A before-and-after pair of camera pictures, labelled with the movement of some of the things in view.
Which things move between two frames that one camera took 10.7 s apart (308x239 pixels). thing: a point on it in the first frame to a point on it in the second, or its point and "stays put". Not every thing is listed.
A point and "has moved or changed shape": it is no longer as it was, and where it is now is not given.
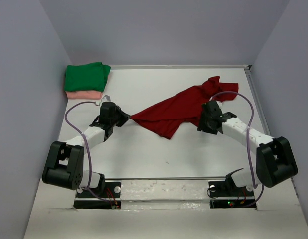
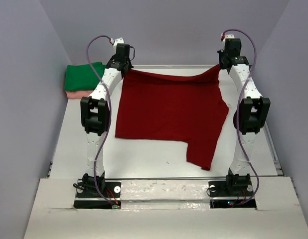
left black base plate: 108,197 stays put
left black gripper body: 112,120 to 127,62
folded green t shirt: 90,76 stays put
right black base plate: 223,194 stays put
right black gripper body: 204,124 to 223,55
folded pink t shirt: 83,94 stays put
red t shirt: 169,114 has moved or changed shape
